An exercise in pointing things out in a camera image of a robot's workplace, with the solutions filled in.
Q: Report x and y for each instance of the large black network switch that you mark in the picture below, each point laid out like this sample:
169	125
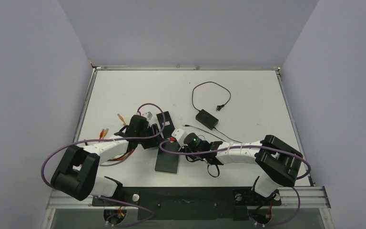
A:
166	162

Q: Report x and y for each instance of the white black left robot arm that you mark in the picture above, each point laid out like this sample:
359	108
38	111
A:
76	174

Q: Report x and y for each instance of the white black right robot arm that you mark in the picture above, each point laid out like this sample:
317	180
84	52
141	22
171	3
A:
279	161

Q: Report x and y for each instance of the black power adapter brick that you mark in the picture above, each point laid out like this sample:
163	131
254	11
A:
207	119

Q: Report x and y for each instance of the small black labelled switch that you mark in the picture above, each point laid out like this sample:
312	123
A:
166	123

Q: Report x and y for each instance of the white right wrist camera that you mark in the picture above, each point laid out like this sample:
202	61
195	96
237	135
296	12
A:
179	135

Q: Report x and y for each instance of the black mounting base plate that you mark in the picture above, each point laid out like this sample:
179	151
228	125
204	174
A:
198	203

